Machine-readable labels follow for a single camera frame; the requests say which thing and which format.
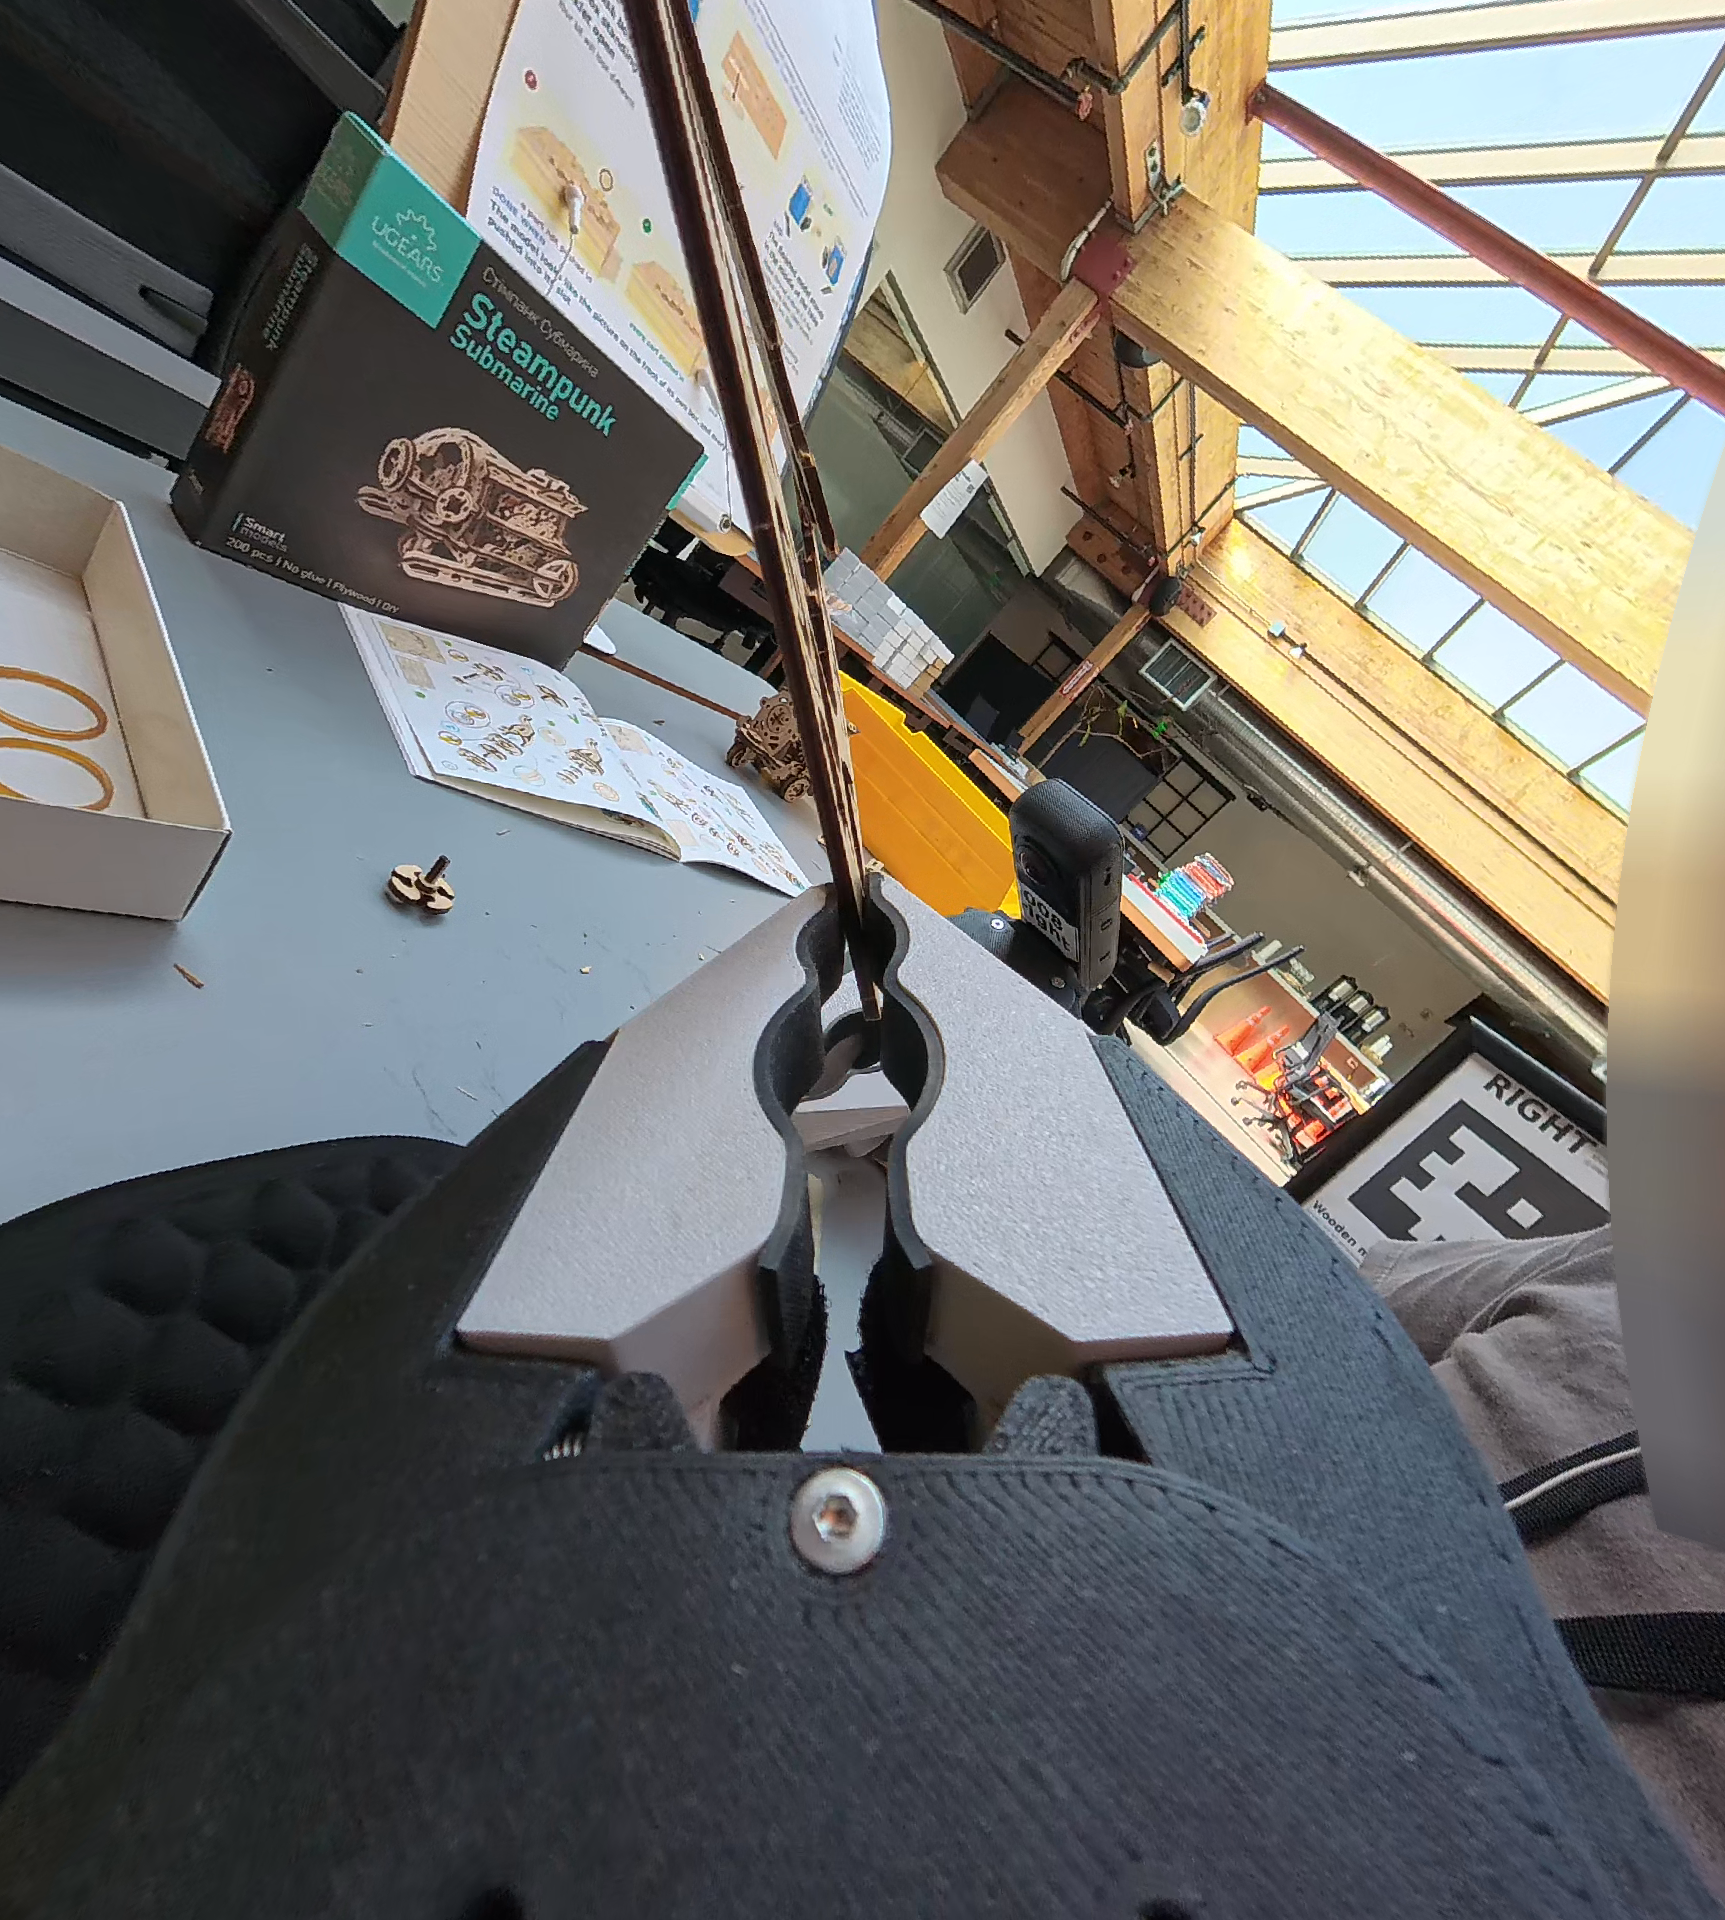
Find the poster on wooden board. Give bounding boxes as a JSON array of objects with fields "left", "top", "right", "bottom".
[{"left": 379, "top": 0, "right": 897, "bottom": 529}]

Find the laser-cut wooden parts sheet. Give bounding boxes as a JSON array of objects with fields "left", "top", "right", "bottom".
[{"left": 618, "top": 0, "right": 905, "bottom": 1025}]

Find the silver ventilation duct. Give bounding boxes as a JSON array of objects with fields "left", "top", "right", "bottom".
[{"left": 1198, "top": 696, "right": 1615, "bottom": 1059}]

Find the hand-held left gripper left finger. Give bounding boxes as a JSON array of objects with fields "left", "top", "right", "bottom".
[{"left": 455, "top": 883, "right": 846, "bottom": 1453}]

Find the black model kit box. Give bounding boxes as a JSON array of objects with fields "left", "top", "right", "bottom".
[{"left": 169, "top": 111, "right": 709, "bottom": 627}]

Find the stack of small white boxes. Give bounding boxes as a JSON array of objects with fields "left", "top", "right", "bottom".
[{"left": 815, "top": 546, "right": 957, "bottom": 696}]

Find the yellow plastic bin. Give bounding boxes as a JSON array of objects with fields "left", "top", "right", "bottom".
[{"left": 837, "top": 672, "right": 1024, "bottom": 920}]

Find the white cardboard tray box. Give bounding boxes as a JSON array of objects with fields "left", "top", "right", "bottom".
[{"left": 0, "top": 394, "right": 235, "bottom": 923}]

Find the illustrated instruction booklet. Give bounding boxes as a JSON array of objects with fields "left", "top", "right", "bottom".
[{"left": 341, "top": 601, "right": 815, "bottom": 899}]

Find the group of tan rubber bands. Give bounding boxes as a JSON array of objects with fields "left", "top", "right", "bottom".
[{"left": 0, "top": 540, "right": 116, "bottom": 816}]

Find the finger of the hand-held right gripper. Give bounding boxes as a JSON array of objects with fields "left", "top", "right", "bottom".
[{"left": 796, "top": 1092, "right": 912, "bottom": 1153}]

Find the black quilted wrist rest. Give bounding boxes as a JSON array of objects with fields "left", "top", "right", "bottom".
[{"left": 0, "top": 1131, "right": 471, "bottom": 1854}]

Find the wall air vent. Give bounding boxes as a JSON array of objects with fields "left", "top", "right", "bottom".
[{"left": 1133, "top": 636, "right": 1224, "bottom": 713}]

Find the row of black office chairs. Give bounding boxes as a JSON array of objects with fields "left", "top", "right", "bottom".
[{"left": 1087, "top": 929, "right": 1397, "bottom": 1157}]

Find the black shoulder strap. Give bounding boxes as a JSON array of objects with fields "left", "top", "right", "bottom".
[{"left": 1496, "top": 1427, "right": 1725, "bottom": 1703}]

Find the row of colourful bottles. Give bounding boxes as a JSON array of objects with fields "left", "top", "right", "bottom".
[{"left": 1151, "top": 847, "right": 1243, "bottom": 927}]

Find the framed black white marker sign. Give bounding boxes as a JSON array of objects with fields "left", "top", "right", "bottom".
[{"left": 1284, "top": 1016, "right": 1615, "bottom": 1250}]

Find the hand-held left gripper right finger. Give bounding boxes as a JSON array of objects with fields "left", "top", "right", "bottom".
[{"left": 859, "top": 874, "right": 1238, "bottom": 1453}]

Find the assembled wooden gear model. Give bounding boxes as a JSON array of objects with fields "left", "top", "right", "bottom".
[{"left": 724, "top": 690, "right": 822, "bottom": 806}]

